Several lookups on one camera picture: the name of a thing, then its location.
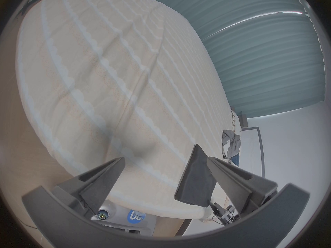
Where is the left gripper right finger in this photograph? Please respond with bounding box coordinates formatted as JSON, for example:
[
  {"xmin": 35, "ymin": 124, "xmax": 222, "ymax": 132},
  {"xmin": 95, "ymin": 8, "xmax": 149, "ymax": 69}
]
[{"xmin": 206, "ymin": 157, "xmax": 279, "ymax": 218}]

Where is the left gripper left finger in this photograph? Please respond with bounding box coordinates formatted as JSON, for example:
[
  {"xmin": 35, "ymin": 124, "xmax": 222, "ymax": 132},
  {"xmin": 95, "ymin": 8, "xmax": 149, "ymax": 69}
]
[{"xmin": 52, "ymin": 157, "xmax": 126, "ymax": 219}]

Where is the black T-shirt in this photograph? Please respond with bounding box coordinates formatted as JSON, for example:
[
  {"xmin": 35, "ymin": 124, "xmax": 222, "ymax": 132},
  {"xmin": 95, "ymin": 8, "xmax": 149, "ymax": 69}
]
[{"xmin": 174, "ymin": 144, "xmax": 217, "ymax": 208}]

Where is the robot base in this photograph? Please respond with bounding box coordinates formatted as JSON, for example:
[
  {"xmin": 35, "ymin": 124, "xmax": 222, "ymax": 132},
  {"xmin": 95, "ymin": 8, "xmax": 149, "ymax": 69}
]
[{"xmin": 91, "ymin": 200, "xmax": 159, "ymax": 237}]

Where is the pile of clothes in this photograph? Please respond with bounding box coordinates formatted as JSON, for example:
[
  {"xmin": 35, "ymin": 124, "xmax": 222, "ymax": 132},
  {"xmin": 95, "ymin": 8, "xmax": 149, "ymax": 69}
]
[{"xmin": 222, "ymin": 129, "xmax": 242, "ymax": 166}]

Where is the bed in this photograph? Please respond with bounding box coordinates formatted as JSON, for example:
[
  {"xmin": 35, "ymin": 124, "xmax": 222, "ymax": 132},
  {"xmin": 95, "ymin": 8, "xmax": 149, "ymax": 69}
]
[{"xmin": 16, "ymin": 0, "xmax": 264, "ymax": 220}]

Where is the white printed pillow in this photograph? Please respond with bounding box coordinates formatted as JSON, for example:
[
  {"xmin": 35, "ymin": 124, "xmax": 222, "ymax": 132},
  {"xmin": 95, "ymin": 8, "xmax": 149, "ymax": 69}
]
[{"xmin": 230, "ymin": 110, "xmax": 242, "ymax": 134}]

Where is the blue-green curtain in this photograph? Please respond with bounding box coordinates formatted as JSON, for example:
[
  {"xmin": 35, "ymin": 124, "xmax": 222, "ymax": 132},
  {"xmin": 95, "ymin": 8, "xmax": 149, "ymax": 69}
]
[
  {"xmin": 203, "ymin": 12, "xmax": 326, "ymax": 119},
  {"xmin": 141, "ymin": 0, "xmax": 304, "ymax": 39}
]

